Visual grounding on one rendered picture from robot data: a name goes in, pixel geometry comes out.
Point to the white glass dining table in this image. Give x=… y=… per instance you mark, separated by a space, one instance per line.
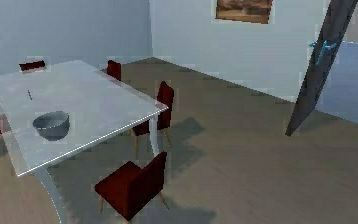
x=93 y=100

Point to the grey metal bowl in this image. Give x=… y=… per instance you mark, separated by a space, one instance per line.
x=52 y=125

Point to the small dark thin utensil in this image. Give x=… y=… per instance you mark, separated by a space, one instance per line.
x=29 y=94

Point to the dark grey room door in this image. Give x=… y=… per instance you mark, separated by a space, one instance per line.
x=322 y=63

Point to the brown framed wall picture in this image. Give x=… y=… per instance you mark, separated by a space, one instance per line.
x=244 y=10

